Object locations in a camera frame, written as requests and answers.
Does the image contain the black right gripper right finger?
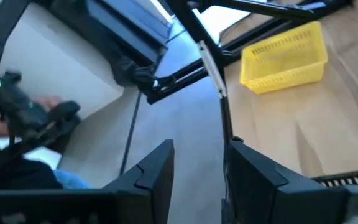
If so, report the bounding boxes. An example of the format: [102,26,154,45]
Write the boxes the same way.
[227,139,358,224]

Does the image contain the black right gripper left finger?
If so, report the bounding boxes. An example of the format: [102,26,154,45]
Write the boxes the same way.
[0,139,175,224]

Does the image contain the black plastic basket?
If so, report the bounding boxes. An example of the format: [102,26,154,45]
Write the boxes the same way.
[311,169,358,188]

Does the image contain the yellow plastic basket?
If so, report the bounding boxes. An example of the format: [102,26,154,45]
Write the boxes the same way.
[239,21,329,95]

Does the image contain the person's hand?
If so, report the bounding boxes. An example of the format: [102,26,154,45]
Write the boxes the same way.
[32,95,63,112]

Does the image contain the silver aluminium bar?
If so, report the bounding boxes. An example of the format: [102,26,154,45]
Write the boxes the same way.
[196,39,228,100]

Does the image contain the person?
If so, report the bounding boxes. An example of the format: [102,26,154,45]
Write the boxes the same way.
[0,102,90,191]

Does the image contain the dark desk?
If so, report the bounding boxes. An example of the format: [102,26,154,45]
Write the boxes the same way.
[47,0,173,66]

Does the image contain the black cable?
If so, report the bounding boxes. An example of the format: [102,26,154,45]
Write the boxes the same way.
[119,91,143,175]

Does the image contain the black aluminium rig frame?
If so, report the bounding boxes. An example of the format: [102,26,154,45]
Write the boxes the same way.
[146,0,354,224]

